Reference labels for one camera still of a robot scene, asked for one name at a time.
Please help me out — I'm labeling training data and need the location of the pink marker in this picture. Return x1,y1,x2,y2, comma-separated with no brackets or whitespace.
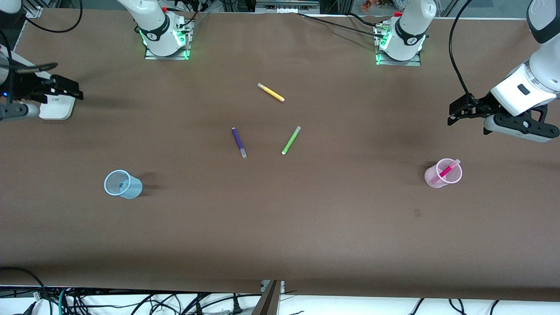
430,159,462,184

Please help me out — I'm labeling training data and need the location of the white desk lamp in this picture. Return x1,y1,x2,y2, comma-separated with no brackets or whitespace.
0,44,79,121

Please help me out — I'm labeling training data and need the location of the pink plastic cup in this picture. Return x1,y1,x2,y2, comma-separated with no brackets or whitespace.
424,158,463,189

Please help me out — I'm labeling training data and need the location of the light blue plastic cup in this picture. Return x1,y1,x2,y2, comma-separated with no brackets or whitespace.
104,170,143,200

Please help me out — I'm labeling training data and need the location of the green marker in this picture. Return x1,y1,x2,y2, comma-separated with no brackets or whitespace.
281,126,302,155

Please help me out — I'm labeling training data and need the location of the purple marker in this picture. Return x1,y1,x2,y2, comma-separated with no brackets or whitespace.
231,127,248,159

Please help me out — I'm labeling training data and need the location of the brown table cover sheet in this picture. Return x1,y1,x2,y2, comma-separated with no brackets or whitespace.
0,9,560,301

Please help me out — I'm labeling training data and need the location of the yellow marker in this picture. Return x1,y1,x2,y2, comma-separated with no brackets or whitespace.
257,83,285,102

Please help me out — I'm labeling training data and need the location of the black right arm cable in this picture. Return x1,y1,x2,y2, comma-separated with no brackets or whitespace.
0,0,84,73

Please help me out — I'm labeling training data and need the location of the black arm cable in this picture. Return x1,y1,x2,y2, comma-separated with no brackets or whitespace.
448,0,474,96
0,0,84,73

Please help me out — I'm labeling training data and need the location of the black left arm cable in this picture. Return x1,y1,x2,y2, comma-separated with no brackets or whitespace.
448,0,474,96

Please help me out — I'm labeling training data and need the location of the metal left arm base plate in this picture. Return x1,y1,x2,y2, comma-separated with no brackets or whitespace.
374,22,422,67

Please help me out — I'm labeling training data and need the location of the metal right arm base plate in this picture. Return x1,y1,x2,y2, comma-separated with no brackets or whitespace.
144,17,192,61

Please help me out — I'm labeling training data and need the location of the black cable on table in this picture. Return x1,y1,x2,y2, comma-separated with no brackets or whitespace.
297,12,382,35

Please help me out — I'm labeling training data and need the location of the black floor cable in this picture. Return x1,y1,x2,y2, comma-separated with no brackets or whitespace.
0,266,48,290

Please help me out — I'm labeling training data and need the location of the aluminium frame rail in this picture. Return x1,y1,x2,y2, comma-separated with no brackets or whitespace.
255,0,321,14

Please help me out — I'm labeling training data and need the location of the wooden post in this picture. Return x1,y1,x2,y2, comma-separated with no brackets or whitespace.
253,280,281,315

